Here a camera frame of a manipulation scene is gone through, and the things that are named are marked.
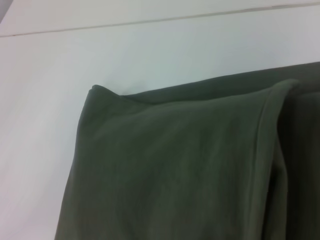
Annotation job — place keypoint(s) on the dark green t-shirt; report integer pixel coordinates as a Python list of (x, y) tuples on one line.
[(190, 160)]

